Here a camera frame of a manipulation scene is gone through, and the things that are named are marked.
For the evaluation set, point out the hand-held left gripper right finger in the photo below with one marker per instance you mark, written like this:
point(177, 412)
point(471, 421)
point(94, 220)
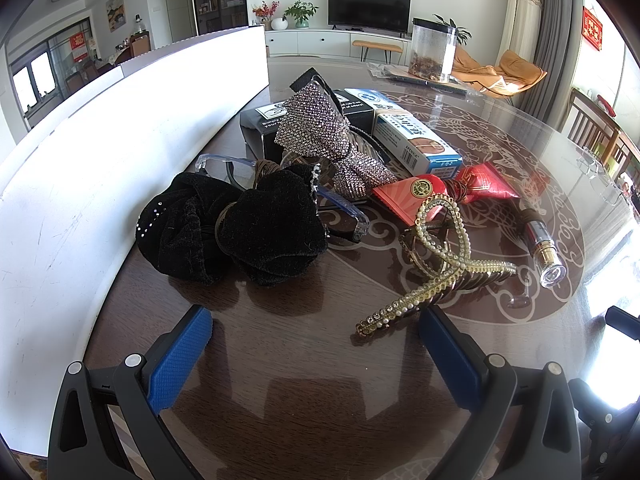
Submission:
point(450, 360)

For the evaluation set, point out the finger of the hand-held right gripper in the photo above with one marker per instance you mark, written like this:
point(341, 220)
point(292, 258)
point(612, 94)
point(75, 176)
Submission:
point(600, 410)
point(622, 322)

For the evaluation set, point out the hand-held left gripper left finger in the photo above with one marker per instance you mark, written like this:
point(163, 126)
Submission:
point(180, 355)

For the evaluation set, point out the gold pearl hair claw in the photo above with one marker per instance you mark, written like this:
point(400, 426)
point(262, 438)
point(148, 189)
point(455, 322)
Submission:
point(440, 280)

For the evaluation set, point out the red packet with gold emblem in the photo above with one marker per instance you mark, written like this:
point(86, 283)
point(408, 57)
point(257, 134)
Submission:
point(395, 200)

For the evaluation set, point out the white cardboard box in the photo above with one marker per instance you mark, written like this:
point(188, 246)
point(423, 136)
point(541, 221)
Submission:
point(100, 160)

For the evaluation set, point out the black printed carton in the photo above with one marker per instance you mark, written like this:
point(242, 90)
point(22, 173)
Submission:
point(255, 132)

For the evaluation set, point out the blue white medicine carton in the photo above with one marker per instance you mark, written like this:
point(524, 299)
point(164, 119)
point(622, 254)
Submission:
point(400, 130)

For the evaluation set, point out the rhinestone bow hair clip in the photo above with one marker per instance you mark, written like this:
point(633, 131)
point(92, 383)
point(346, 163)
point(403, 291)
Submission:
point(310, 125)

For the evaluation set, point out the brown patterned glass desktop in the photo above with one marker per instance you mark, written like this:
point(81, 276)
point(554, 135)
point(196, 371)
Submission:
point(310, 360)

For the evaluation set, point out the thin clear eyeglasses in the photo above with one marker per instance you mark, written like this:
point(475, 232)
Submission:
point(592, 165)

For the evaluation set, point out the wooden slatted chair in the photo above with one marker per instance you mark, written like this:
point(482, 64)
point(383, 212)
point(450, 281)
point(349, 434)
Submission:
point(585, 125)

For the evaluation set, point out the orange lounge chair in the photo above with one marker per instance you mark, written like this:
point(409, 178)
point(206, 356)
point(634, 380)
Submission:
point(520, 67)

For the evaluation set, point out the grey curtain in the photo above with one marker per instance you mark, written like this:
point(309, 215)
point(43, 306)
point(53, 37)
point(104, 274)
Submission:
point(555, 35)

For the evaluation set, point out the brown dining chair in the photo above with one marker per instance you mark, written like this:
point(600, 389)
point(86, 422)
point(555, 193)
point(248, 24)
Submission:
point(140, 45)

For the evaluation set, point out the clear plastic jar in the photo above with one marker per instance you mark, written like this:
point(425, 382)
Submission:
point(432, 45)

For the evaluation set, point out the wooden bench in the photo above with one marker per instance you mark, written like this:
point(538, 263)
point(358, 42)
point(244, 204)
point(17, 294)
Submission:
point(375, 45)

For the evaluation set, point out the covered standing air conditioner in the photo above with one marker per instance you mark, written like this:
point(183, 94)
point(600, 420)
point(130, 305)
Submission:
point(520, 15)

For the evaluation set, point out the large leafy potted plant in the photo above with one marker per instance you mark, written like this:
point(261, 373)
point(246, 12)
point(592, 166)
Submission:
point(460, 32)

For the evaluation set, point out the red door poster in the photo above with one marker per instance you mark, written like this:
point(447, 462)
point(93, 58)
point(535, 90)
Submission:
point(78, 41)

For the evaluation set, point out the white television cabinet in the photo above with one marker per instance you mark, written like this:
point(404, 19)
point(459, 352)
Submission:
point(310, 42)

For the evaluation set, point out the white door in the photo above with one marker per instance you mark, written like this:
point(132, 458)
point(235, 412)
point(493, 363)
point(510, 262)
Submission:
point(177, 10)

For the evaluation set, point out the black television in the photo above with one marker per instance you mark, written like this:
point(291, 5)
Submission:
point(370, 10)

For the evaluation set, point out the green plant in glass vase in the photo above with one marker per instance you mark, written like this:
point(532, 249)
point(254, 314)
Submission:
point(300, 12)

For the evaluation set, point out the blue clear frame eyeglasses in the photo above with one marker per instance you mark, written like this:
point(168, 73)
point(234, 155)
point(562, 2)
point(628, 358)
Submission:
point(350, 220)

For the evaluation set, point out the red wall decoration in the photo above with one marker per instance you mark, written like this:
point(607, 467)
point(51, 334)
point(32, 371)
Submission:
point(592, 27)

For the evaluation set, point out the framed wall painting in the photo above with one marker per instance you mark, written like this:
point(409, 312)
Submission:
point(115, 10)

